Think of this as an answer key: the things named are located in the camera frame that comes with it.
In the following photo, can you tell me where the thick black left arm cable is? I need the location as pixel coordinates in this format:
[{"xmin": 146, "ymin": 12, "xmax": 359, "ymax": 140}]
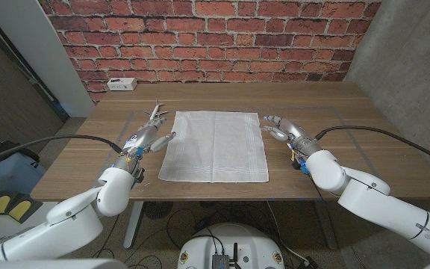
[{"xmin": 0, "ymin": 134, "xmax": 125, "ymax": 169}]

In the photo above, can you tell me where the white handkerchief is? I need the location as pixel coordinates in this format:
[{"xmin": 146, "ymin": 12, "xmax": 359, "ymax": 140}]
[{"xmin": 158, "ymin": 111, "xmax": 269, "ymax": 184}]

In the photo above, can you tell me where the white table leg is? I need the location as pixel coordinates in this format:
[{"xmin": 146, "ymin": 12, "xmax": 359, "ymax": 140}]
[{"xmin": 122, "ymin": 200, "xmax": 144, "ymax": 250}]

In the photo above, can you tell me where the round black floor fan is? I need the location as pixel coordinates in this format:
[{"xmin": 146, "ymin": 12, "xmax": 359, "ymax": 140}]
[{"xmin": 143, "ymin": 201, "xmax": 174, "ymax": 220}]

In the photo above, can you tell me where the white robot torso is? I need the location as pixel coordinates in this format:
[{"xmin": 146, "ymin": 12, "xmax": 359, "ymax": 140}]
[{"xmin": 176, "ymin": 223, "xmax": 286, "ymax": 269}]

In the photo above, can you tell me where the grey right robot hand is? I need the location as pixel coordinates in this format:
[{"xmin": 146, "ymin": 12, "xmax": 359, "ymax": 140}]
[{"xmin": 261, "ymin": 114, "xmax": 323, "ymax": 156}]

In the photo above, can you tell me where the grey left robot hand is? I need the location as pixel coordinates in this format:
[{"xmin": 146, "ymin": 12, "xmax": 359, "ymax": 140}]
[{"xmin": 122, "ymin": 117, "xmax": 177, "ymax": 160}]

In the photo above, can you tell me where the white toy plane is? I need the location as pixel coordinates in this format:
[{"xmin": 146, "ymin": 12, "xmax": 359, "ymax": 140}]
[{"xmin": 143, "ymin": 98, "xmax": 169, "ymax": 121}]

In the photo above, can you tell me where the red brick print backdrop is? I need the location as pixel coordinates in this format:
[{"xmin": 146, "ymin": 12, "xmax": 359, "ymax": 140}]
[{"xmin": 37, "ymin": 0, "xmax": 382, "ymax": 104}]

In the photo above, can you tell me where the grey table leg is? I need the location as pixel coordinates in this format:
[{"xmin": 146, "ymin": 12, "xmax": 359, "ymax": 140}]
[{"xmin": 314, "ymin": 200, "xmax": 338, "ymax": 250}]

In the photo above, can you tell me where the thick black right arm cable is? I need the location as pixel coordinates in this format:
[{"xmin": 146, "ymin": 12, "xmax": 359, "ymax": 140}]
[{"xmin": 314, "ymin": 125, "xmax": 430, "ymax": 170}]

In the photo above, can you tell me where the grey electronics box with antenna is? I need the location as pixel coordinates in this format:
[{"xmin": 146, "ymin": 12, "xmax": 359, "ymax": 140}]
[{"xmin": 211, "ymin": 242, "xmax": 240, "ymax": 269}]

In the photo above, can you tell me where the white power strip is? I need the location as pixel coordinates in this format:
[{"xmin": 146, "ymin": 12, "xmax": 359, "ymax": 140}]
[{"xmin": 106, "ymin": 77, "xmax": 138, "ymax": 92}]

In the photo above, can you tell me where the blue storage bin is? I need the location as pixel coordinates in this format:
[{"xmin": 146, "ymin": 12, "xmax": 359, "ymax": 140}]
[{"xmin": 0, "ymin": 151, "xmax": 47, "ymax": 205}]

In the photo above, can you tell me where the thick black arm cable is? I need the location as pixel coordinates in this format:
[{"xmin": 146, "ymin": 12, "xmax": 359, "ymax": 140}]
[
  {"xmin": 0, "ymin": 134, "xmax": 125, "ymax": 169},
  {"xmin": 314, "ymin": 125, "xmax": 430, "ymax": 170}
]

